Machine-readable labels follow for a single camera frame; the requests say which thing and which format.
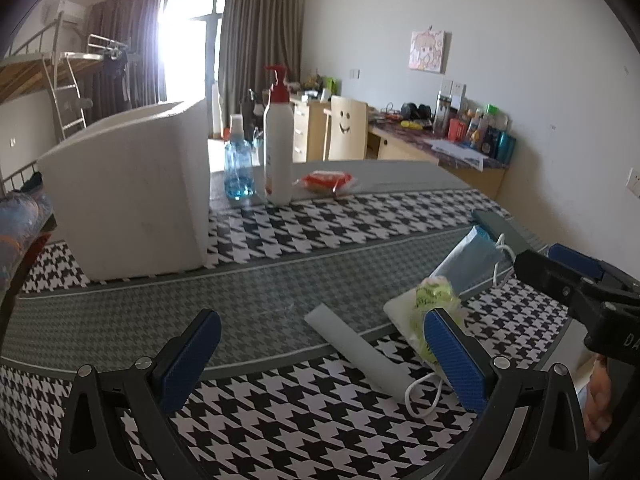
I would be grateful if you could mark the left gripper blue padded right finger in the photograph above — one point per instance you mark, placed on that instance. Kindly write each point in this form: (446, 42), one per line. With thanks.
(465, 363)

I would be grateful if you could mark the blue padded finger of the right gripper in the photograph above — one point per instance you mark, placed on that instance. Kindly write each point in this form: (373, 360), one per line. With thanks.
(576, 261)
(549, 277)

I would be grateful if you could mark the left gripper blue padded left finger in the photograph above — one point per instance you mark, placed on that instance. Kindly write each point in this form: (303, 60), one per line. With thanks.
(179, 365)

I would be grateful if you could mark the green tissue pack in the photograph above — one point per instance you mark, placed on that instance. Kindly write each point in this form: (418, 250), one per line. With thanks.
(407, 312)

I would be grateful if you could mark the blue surgical face mask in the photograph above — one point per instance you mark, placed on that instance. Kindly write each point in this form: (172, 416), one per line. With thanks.
(475, 255)

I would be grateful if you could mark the person's right hand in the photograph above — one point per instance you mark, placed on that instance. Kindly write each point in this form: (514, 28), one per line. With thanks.
(596, 412)

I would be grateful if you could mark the houndstooth tablecloth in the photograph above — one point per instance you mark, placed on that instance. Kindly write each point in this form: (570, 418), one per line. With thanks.
(275, 401)

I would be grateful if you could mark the white styrofoam box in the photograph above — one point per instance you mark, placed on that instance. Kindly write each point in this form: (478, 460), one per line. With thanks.
(130, 192)

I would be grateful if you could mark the steel thermos bottle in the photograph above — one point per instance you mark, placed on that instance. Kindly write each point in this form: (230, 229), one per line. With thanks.
(441, 117)

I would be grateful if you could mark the blue spray bottle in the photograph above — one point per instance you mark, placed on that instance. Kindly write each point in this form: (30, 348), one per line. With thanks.
(238, 162)

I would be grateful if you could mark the wooden desk with drawers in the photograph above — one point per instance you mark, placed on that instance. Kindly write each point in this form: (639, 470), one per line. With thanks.
(386, 139)

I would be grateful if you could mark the blue plaid quilt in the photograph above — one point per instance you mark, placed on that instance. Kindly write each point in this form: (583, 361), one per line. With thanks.
(23, 216)

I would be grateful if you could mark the red snack packet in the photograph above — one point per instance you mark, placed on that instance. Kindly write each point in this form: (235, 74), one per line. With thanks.
(327, 183)

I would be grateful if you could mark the wooden smiley face chair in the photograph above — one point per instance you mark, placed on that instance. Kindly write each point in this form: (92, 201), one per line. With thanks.
(347, 129)

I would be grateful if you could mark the white red pump lotion bottle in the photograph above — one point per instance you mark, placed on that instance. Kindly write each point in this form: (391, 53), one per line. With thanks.
(278, 140)

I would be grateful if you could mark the left brown curtain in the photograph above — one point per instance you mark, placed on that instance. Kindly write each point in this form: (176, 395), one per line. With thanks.
(130, 76)

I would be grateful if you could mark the brown curtain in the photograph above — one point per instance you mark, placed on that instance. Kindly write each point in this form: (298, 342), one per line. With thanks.
(255, 34)
(130, 76)

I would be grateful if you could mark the metal bunk bed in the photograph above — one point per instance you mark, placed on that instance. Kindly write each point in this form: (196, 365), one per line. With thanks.
(42, 95)

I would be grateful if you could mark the right brown curtain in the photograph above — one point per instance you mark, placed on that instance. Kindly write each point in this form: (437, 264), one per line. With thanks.
(255, 34)

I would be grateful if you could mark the white air conditioner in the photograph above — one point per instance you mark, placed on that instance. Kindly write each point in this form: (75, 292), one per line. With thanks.
(71, 12)

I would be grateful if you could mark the pink cartoon wall picture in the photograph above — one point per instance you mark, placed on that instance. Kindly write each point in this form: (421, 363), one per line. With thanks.
(427, 50)

